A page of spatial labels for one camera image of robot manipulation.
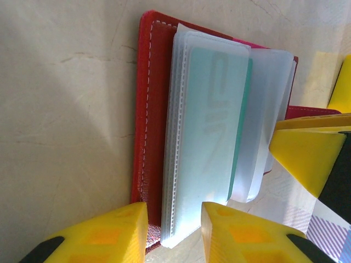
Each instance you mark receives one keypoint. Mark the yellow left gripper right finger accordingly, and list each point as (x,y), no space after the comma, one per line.
(246,238)

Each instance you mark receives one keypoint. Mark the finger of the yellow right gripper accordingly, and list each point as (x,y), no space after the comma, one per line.
(323,121)
(301,156)

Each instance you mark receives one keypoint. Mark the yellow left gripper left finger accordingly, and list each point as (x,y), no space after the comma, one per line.
(109,238)

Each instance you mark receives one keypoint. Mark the yellow card box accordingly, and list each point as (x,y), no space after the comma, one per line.
(344,87)

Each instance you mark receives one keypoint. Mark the teal credit card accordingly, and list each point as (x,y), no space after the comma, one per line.
(219,123)

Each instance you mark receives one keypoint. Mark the red leather card holder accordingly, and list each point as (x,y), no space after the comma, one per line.
(153,109)

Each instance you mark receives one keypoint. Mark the plaid backdrop cloth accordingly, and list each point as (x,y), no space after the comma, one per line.
(329,241)

